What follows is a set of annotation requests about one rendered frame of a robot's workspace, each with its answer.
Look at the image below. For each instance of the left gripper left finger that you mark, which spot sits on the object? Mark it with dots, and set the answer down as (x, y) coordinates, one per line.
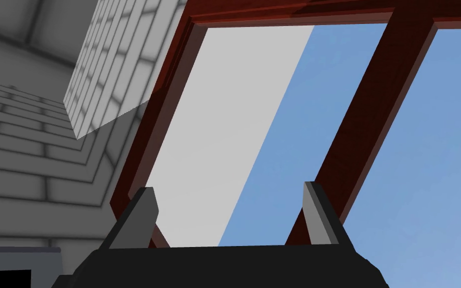
(134, 224)

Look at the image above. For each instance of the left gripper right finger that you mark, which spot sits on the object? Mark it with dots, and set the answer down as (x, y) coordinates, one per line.
(320, 220)

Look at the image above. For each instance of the grey and black appliance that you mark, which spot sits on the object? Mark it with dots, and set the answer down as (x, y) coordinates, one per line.
(14, 266)

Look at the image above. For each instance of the red-brown framed window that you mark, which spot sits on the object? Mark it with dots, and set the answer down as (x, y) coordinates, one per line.
(378, 92)

